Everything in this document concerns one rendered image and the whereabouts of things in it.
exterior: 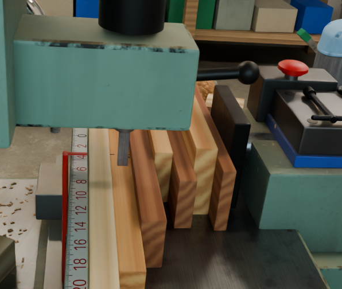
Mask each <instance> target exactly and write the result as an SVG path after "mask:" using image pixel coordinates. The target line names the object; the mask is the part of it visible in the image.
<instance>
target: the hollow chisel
mask: <svg viewBox="0 0 342 289"><path fill-rule="evenodd" d="M129 141H130V132H128V133H124V132H119V135H118V154H117V165H118V166H128V157H129Z"/></svg>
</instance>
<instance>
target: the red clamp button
mask: <svg viewBox="0 0 342 289"><path fill-rule="evenodd" d="M278 69H279V70H280V71H281V72H282V73H284V74H286V75H289V76H296V77H298V76H302V75H305V74H307V73H308V70H309V68H308V66H307V65H306V64H304V63H303V62H300V61H297V60H283V61H281V62H279V63H278Z"/></svg>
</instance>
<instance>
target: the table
mask: <svg viewBox="0 0 342 289"><path fill-rule="evenodd" d="M163 205H164V209H165V215H166V220H167V223H166V232H165V242H164V252H163V258H162V267H160V268H146V281H145V289H342V252H332V253H310V251H309V249H308V247H307V246H306V244H305V242H304V240H303V238H302V236H301V235H300V233H299V231H298V230H296V229H292V231H287V229H259V228H258V227H257V226H256V224H255V222H254V219H253V217H252V215H251V213H250V210H249V208H248V206H247V204H246V202H245V200H244V197H243V195H242V192H241V191H240V188H239V193H238V199H237V203H236V208H230V212H229V216H228V223H227V229H226V231H215V230H213V227H212V223H211V220H210V217H209V214H193V216H192V225H191V228H174V227H173V223H172V218H171V214H170V210H169V205H168V202H163Z"/></svg>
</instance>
